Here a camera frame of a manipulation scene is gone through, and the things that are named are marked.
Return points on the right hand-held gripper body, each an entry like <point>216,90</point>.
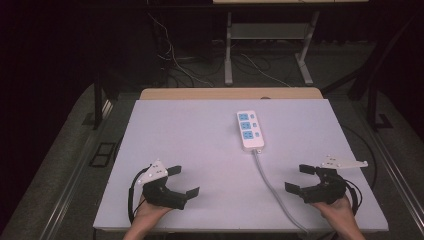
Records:
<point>325,191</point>

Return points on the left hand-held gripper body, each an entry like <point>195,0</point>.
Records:
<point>160,193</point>

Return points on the person's left hand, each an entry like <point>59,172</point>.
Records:
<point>150,211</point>

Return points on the person's right hand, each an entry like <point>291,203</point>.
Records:
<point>336,211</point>

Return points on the white power strip blue sockets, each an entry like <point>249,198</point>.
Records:
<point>250,131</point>

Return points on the black metal stand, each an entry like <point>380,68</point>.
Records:
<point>97,100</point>
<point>373,100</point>

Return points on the black floor frame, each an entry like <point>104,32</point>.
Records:
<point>102,154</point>

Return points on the aluminium floor rail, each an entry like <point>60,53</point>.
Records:
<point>73,173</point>
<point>396,173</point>

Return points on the grey metal table frame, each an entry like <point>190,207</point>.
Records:
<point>266,31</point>

